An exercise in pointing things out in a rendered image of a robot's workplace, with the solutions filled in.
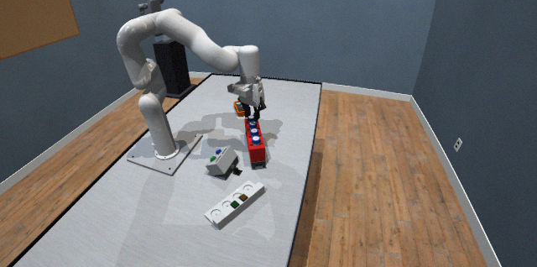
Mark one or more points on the orange pocket multimeter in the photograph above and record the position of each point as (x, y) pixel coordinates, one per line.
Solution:
(240, 110)

